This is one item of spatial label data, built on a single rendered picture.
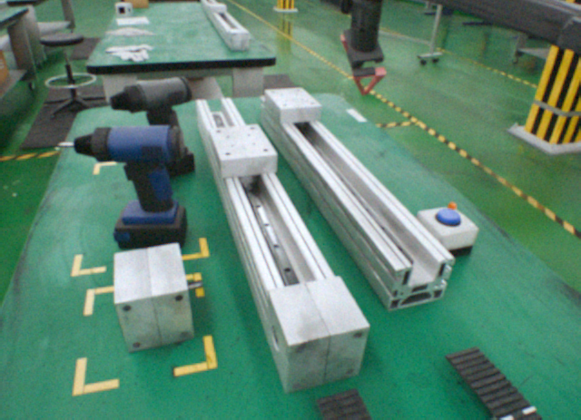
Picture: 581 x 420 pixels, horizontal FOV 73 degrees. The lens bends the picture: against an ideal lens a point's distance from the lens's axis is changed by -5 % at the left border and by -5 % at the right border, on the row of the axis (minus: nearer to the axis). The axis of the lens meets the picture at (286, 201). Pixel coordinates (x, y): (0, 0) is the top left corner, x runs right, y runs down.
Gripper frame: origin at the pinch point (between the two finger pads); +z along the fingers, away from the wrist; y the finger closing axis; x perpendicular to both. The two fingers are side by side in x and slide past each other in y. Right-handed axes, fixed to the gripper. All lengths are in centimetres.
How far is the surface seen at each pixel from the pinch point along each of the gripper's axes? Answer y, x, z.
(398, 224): 38.3, -1.9, -1.4
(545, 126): -122, 195, 188
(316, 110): -4.2, -9.3, 13.2
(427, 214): 35.3, 5.0, 2.4
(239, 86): -97, -36, 85
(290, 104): -5.9, -15.7, 11.7
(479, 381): 65, 0, -10
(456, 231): 40.4, 8.3, 0.4
